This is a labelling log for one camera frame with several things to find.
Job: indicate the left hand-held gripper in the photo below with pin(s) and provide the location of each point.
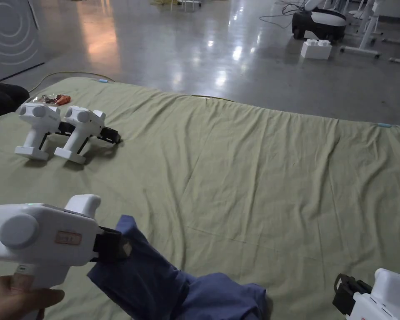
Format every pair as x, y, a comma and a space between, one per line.
36, 233

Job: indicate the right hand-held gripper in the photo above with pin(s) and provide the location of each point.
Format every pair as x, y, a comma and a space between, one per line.
386, 300

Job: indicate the dark blue garment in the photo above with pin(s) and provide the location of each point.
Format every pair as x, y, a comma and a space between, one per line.
160, 283

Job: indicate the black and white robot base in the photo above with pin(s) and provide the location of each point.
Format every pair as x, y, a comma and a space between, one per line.
320, 20

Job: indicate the person's left hand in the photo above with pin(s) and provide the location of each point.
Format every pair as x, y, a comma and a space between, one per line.
6, 300

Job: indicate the spare white hand-held gripper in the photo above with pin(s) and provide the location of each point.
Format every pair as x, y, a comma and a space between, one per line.
83, 120
36, 115

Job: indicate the bed with pale green sheet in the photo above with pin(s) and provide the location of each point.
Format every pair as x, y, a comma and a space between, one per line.
253, 173

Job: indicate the orange snack wrapper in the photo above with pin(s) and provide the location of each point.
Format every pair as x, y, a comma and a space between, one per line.
62, 99

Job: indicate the clear plastic wrapper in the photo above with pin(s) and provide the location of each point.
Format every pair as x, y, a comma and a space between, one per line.
41, 98

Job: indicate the white washing machine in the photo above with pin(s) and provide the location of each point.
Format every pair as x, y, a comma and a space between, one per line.
10, 36

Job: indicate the white foam block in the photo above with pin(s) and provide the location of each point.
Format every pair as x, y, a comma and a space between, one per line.
315, 50

